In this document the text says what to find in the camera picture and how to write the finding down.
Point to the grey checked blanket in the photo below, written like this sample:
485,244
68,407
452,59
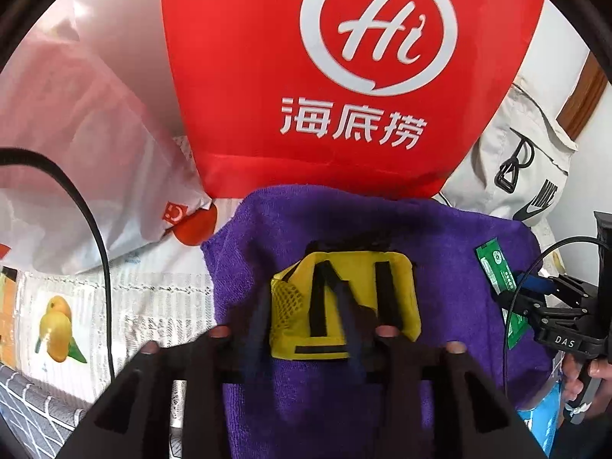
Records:
38,406

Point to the beige waist bag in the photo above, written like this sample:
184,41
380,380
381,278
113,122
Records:
492,153

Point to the yellow mesh pouch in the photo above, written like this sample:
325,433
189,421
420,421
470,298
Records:
401,291

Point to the blue packet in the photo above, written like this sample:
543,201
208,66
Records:
540,416

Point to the purple towel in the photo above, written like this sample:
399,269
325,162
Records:
454,267

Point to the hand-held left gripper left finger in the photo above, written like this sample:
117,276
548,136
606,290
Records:
257,315

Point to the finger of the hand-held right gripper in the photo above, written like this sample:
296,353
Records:
538,286
526,307

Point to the fruit printed bed sheet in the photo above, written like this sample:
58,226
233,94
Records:
153,296

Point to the white plastic bag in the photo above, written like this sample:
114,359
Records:
71,153

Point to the wooden headboard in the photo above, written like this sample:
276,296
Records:
585,100

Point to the red paper bag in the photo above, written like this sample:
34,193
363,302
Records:
296,162

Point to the green sachet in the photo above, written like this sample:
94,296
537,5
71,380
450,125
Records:
492,260

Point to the person's right hand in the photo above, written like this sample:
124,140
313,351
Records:
571,385

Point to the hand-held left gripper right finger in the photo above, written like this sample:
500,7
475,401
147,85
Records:
351,334

